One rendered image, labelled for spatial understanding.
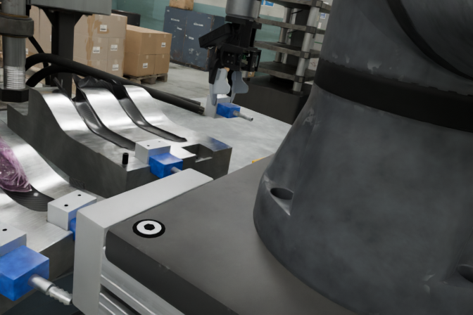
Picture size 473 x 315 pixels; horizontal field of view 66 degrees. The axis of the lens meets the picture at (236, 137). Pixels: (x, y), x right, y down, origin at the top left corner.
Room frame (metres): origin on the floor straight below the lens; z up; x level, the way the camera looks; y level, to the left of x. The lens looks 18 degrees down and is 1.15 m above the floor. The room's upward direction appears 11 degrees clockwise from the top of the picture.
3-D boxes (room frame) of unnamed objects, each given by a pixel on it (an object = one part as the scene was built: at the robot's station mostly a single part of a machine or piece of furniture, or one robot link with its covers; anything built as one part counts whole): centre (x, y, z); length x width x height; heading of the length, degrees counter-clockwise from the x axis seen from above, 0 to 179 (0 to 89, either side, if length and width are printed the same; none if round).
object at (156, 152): (0.57, 0.10, 0.89); 0.13 x 0.05 x 0.05; 53
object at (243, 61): (0.89, 0.03, 1.09); 0.09 x 0.08 x 0.12; 53
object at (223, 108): (0.88, 0.02, 0.93); 0.13 x 0.05 x 0.05; 53
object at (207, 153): (0.69, 0.07, 0.87); 0.05 x 0.05 x 0.04; 53
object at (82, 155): (0.79, 0.28, 0.87); 0.50 x 0.26 x 0.14; 53
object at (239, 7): (0.90, 0.04, 1.17); 0.08 x 0.08 x 0.05
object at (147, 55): (5.58, 1.94, 0.37); 1.20 x 0.82 x 0.74; 72
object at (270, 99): (5.26, -0.58, 1.03); 1.54 x 0.94 x 2.06; 154
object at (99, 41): (4.62, 2.25, 0.47); 1.22 x 0.80 x 0.94; 68
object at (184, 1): (8.04, 1.63, 1.26); 0.42 x 0.33 x 0.29; 64
